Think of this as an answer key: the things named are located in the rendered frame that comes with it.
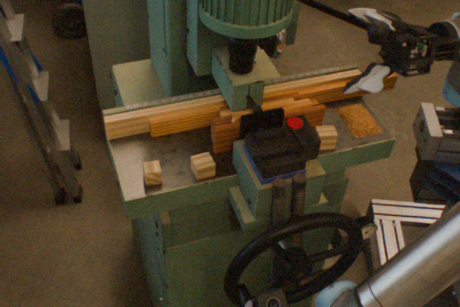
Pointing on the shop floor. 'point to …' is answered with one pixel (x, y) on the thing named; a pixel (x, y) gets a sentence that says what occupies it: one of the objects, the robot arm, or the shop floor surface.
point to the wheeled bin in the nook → (62, 27)
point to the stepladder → (57, 148)
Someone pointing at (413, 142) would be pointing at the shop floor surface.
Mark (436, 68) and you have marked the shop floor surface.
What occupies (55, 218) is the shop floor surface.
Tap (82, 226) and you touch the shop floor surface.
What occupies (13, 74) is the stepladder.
